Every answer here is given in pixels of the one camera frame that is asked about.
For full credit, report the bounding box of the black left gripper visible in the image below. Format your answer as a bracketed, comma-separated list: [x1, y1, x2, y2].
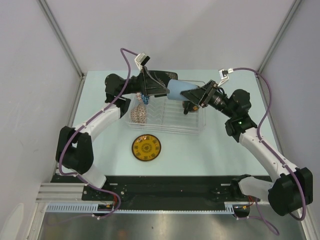
[120, 66, 173, 98]

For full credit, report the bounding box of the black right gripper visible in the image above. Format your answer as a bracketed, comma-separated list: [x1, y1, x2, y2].
[181, 79, 235, 119]

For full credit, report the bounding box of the blue patterned bowl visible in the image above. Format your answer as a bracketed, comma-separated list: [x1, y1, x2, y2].
[135, 92, 150, 105]

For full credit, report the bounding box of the black floral square plate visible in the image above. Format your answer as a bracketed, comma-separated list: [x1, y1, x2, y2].
[150, 70, 178, 86]

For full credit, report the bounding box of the red lacquer cup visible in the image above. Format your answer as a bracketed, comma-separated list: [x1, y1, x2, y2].
[182, 101, 199, 115]

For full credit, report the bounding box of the light blue plastic cup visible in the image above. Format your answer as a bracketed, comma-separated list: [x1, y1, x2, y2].
[166, 79, 198, 101]

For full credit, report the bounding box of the brown patterned bowl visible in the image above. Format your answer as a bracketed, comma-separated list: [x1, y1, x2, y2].
[130, 103, 147, 124]

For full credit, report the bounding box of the white wire dish rack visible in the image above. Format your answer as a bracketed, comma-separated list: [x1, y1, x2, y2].
[124, 93, 206, 135]

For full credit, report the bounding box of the yellow round saucer plate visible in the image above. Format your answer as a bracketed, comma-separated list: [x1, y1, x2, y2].
[131, 134, 162, 162]

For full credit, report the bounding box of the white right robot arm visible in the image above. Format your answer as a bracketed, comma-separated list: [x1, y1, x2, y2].
[180, 80, 313, 221]

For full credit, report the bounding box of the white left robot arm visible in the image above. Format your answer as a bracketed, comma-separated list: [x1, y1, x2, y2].
[55, 66, 178, 200]

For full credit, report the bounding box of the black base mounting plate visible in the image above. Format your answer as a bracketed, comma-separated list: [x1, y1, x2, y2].
[82, 175, 273, 212]

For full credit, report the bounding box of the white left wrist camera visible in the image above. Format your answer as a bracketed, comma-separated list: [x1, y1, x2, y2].
[134, 52, 150, 72]

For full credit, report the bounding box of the white slotted cable duct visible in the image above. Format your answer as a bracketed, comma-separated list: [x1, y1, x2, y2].
[46, 203, 235, 215]

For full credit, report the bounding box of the aluminium frame rail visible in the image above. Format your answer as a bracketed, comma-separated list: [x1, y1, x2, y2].
[36, 183, 85, 203]

